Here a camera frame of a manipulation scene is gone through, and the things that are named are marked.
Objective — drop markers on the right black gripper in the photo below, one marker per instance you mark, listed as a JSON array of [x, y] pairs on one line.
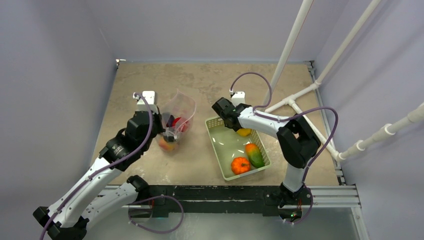
[[222, 108]]

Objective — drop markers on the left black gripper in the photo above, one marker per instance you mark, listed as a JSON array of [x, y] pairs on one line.
[[157, 117]]

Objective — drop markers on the yellow bell pepper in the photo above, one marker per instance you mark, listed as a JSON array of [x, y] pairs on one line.
[[244, 132]]

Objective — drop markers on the purple eggplant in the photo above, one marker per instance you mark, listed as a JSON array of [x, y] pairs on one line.
[[168, 119]]

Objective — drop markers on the green plastic basket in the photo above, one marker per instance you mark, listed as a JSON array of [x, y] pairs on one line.
[[228, 145]]

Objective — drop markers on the peach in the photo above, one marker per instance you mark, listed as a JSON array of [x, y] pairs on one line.
[[166, 146]]

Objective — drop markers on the clear pink zip bag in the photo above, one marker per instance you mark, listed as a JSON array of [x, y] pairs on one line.
[[181, 105]]

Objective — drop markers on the red tomato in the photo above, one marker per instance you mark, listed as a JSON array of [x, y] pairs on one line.
[[181, 124]]

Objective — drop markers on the dark purple plum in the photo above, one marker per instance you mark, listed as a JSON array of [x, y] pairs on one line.
[[169, 137]]

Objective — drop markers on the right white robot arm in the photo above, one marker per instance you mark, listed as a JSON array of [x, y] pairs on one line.
[[298, 142]]

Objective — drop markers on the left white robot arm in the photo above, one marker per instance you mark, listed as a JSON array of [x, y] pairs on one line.
[[71, 215]]

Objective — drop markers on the green orange mango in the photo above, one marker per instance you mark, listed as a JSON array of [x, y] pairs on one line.
[[254, 155]]

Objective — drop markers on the small orange pumpkin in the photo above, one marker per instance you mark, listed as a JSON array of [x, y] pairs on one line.
[[240, 165]]

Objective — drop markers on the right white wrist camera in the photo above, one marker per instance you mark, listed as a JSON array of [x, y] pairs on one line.
[[237, 97]]

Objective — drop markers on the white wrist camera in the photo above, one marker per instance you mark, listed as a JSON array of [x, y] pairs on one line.
[[146, 100], [237, 97]]

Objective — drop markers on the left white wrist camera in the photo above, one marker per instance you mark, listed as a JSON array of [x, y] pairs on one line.
[[146, 100]]

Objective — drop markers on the black base frame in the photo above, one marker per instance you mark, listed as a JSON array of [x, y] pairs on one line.
[[267, 200]]

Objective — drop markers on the white pipe frame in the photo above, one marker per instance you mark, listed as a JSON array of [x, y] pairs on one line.
[[388, 130]]

